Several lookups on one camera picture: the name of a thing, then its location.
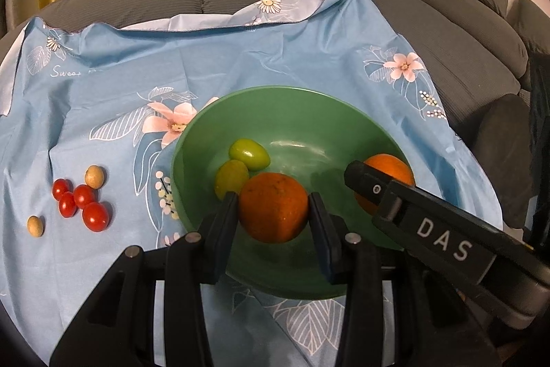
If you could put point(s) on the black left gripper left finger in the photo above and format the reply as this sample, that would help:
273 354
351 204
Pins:
199 257

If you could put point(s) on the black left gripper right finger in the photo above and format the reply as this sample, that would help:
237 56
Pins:
345 258

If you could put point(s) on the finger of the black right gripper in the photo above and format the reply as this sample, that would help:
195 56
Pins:
369 186

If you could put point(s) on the orange mandarin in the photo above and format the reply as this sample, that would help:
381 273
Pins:
390 165
273 207

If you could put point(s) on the red cherry tomato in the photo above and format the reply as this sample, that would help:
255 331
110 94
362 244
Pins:
67 205
95 217
60 187
84 195

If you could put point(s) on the green plastic bowl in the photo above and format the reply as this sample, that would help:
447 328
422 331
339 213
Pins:
308 136

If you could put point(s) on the yellow-green oval fruit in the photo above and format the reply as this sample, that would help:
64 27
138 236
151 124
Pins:
230 177

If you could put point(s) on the green oval fruit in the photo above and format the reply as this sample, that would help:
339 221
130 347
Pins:
250 153

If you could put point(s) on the blue floral cloth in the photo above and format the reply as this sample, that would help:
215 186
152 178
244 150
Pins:
118 99

